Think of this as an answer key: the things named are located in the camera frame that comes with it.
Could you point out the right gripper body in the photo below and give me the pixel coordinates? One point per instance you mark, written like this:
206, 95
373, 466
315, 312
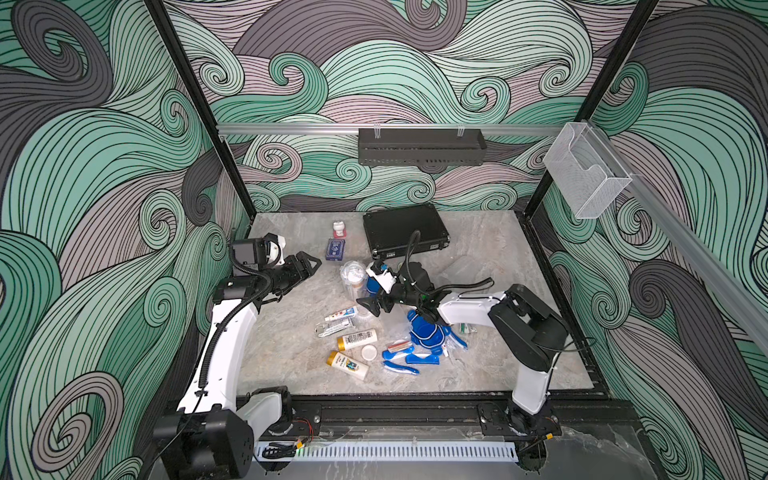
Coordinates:
400, 294

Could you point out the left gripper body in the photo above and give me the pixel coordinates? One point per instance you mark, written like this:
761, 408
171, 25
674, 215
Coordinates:
285, 276

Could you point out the blue-lid container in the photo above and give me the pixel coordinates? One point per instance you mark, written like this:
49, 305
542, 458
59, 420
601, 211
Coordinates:
463, 270
354, 277

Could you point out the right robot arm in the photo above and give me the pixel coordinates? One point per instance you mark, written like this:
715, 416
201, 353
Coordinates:
534, 333

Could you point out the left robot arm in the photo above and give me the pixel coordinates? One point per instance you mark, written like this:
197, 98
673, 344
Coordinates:
213, 432

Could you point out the dark blue small box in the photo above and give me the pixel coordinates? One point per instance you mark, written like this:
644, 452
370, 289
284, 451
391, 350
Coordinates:
335, 249

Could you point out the yellow-cap bottle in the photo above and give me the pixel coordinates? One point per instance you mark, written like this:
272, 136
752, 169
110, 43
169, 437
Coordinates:
357, 339
348, 365

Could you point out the round white soap disc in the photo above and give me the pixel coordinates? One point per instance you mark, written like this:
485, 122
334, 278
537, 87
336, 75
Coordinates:
369, 352

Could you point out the red white small packet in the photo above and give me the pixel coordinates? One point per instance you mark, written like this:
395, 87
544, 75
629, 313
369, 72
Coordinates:
400, 345

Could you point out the small pink-capped bottle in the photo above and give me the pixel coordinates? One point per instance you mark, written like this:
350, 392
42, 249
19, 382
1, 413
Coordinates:
339, 230

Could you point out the toothpaste and brush packet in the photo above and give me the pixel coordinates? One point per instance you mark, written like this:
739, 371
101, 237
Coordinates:
452, 342

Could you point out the black hard case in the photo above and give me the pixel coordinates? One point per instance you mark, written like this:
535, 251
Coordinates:
388, 231

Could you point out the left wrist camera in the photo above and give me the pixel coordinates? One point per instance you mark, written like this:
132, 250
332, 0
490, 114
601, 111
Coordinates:
257, 254

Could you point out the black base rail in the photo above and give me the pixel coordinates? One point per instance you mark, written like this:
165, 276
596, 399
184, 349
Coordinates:
493, 413

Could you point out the black wall shelf tray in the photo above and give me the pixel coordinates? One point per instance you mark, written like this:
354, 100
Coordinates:
430, 148

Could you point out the white slotted cable duct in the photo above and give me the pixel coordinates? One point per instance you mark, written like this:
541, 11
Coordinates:
380, 451

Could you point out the clear acrylic wall holder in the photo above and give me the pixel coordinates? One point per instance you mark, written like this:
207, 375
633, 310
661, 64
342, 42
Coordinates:
586, 168

